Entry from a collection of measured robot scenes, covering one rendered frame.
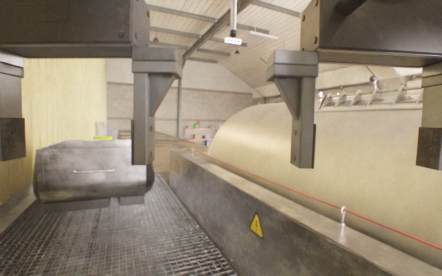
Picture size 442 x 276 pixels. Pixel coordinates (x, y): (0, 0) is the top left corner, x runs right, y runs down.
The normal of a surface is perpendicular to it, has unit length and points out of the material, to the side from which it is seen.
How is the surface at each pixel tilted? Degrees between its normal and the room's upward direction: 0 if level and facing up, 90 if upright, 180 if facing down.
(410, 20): 90
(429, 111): 90
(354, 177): 65
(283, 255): 90
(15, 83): 90
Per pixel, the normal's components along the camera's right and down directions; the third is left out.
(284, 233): -0.91, 0.01
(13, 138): 1.00, 0.02
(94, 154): 0.42, 0.11
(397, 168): -0.77, -0.50
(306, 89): 0.00, 0.07
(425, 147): -1.00, -0.02
